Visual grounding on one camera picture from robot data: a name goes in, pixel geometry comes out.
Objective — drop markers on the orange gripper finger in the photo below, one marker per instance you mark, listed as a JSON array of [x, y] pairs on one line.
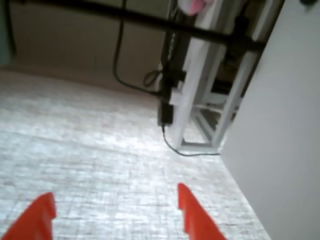
[[37, 220], [195, 217]]

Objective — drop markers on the black power adapter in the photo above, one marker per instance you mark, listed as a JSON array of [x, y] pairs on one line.
[[165, 113]]

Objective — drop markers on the black metal bar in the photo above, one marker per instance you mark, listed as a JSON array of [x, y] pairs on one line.
[[150, 22]]

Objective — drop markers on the pink and white object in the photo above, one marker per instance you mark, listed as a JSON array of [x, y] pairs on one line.
[[195, 6]]

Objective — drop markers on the white metal rack frame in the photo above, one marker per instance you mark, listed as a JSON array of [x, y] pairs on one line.
[[186, 105]]

